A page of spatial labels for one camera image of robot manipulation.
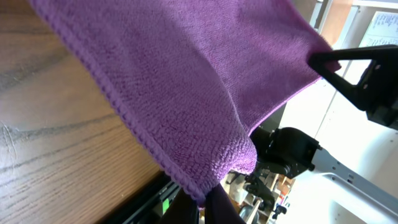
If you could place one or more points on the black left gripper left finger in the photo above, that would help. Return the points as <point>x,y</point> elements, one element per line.
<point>183,210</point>

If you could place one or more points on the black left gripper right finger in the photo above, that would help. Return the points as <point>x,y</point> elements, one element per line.
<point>219,209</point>

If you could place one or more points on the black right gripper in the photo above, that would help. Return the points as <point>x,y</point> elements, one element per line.
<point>376,91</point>

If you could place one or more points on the purple microfiber cloth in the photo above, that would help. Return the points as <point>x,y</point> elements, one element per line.
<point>191,79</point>

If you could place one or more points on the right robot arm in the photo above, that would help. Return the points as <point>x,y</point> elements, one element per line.
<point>290,152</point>

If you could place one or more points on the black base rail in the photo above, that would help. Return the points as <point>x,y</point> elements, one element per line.
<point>146,206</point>

